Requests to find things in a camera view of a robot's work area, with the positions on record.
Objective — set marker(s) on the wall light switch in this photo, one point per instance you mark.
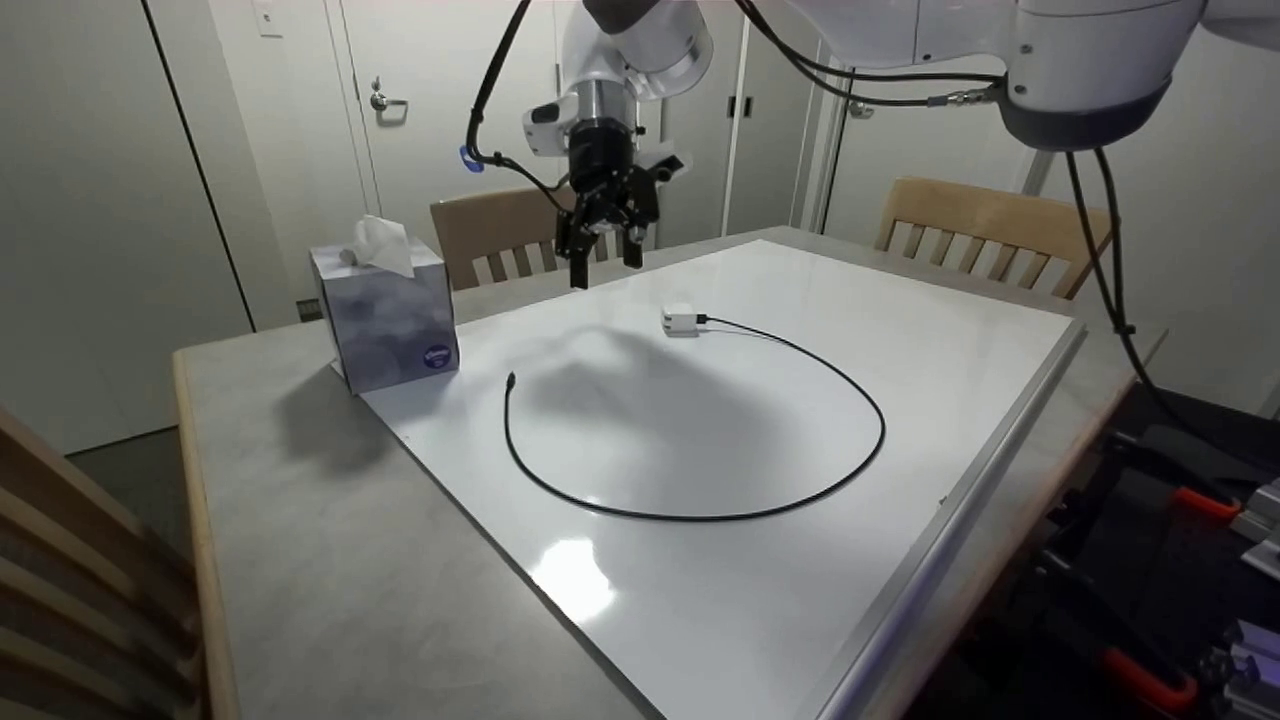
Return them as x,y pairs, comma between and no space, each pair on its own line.
271,23

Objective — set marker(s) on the blue tissue box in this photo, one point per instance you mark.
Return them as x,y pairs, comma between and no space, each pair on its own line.
390,306

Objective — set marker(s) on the orange black clamp near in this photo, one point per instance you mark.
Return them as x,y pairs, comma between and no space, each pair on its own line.
1107,643

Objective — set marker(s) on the orange black clamp far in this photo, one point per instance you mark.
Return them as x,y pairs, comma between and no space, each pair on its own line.
1191,490

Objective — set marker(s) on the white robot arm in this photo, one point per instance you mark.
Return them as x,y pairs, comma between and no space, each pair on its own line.
1067,73

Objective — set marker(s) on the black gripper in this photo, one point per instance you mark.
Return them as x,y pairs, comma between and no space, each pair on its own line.
601,167

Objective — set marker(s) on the white board mat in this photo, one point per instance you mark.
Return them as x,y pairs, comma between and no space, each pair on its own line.
745,519

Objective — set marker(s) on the white door with handle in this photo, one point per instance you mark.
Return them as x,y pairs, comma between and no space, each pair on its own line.
419,69

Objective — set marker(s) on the wooden chair beside table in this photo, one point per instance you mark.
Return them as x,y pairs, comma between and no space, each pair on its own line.
98,614

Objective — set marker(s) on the orange black clamp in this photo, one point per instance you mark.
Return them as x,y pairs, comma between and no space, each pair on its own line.
1191,490
1107,643

